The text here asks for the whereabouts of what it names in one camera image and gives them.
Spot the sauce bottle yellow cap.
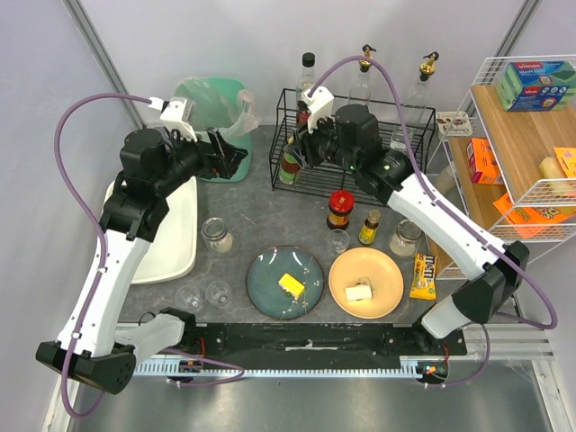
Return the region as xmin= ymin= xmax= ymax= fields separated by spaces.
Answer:
xmin=279 ymin=149 xmax=302 ymax=185

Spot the chili sauce jar red lid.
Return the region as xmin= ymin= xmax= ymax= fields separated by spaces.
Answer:
xmin=327 ymin=190 xmax=355 ymax=230

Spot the glass oil bottle gold spout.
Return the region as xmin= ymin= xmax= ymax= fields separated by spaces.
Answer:
xmin=347 ymin=60 xmax=372 ymax=106

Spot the dark vinegar bottle black cap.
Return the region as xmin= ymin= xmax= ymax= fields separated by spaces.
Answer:
xmin=294 ymin=52 xmax=321 ymax=125

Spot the small yellow label bottle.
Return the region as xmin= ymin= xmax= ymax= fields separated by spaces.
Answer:
xmin=358 ymin=210 xmax=381 ymax=246

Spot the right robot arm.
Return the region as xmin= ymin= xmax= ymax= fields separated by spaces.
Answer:
xmin=287 ymin=104 xmax=529 ymax=339

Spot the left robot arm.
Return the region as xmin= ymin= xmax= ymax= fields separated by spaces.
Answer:
xmin=36 ymin=129 xmax=248 ymax=394

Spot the clear pink bin liner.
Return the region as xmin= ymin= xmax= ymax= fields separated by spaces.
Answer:
xmin=166 ymin=76 xmax=262 ymax=140

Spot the green trash bin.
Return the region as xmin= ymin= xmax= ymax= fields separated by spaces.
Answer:
xmin=173 ymin=77 xmax=260 ymax=183

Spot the glass jar with white powder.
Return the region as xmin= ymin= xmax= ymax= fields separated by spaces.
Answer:
xmin=201 ymin=217 xmax=234 ymax=254

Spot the white rectangular basin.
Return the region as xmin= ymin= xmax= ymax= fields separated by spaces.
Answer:
xmin=103 ymin=175 xmax=200 ymax=285

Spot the small clear glass cup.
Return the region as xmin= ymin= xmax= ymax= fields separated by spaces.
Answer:
xmin=327 ymin=229 xmax=350 ymax=257

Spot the blue ceramic plate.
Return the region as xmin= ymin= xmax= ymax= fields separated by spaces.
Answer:
xmin=246 ymin=245 xmax=325 ymax=320

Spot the beige round plate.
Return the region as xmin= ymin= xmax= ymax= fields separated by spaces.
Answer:
xmin=328 ymin=247 xmax=404 ymax=320

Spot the glass jar right side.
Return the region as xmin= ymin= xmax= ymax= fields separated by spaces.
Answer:
xmin=390 ymin=219 xmax=423 ymax=257

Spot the yellow butter block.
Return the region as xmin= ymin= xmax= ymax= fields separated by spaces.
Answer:
xmin=278 ymin=274 xmax=305 ymax=301

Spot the white chocolate box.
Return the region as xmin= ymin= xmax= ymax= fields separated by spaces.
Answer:
xmin=436 ymin=111 xmax=473 ymax=138

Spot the clear drinking glass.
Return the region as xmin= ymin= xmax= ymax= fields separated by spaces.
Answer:
xmin=175 ymin=285 xmax=203 ymax=313
xmin=206 ymin=281 xmax=232 ymax=309

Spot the white food block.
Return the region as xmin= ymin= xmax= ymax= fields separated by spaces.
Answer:
xmin=345 ymin=283 xmax=374 ymax=302

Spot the orange box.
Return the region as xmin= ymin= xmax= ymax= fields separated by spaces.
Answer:
xmin=466 ymin=138 xmax=504 ymax=185

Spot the yellow M&Ms candy bag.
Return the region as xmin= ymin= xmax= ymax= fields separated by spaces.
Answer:
xmin=409 ymin=253 xmax=437 ymax=301

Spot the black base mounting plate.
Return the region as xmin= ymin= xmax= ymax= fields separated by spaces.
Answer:
xmin=184 ymin=323 xmax=467 ymax=367

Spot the green sponge pack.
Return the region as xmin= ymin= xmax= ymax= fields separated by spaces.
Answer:
xmin=495 ymin=60 xmax=575 ymax=112

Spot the orange snack bag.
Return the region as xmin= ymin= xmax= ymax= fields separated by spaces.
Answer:
xmin=492 ymin=193 xmax=575 ymax=241

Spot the yellow sponge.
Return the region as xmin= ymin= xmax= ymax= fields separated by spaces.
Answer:
xmin=539 ymin=157 xmax=567 ymax=180

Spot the yellow orange packet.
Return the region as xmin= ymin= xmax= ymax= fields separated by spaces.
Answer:
xmin=553 ymin=147 xmax=576 ymax=179

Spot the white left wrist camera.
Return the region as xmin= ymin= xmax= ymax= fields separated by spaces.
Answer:
xmin=148 ymin=97 xmax=198 ymax=143

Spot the black wire rack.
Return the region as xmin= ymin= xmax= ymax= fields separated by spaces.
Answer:
xmin=269 ymin=88 xmax=436 ymax=206

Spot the white wire shelf unit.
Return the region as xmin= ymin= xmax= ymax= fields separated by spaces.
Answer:
xmin=434 ymin=57 xmax=575 ymax=257

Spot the white cable duct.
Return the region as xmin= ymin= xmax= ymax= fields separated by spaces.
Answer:
xmin=134 ymin=355 xmax=423 ymax=380

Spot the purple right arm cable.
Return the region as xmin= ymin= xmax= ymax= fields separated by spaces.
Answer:
xmin=312 ymin=55 xmax=559 ymax=388

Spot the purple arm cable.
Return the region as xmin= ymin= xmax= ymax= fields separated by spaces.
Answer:
xmin=53 ymin=92 xmax=248 ymax=419
xmin=312 ymin=55 xmax=559 ymax=388

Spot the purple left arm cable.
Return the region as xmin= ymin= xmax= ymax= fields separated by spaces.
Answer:
xmin=53 ymin=92 xmax=248 ymax=419

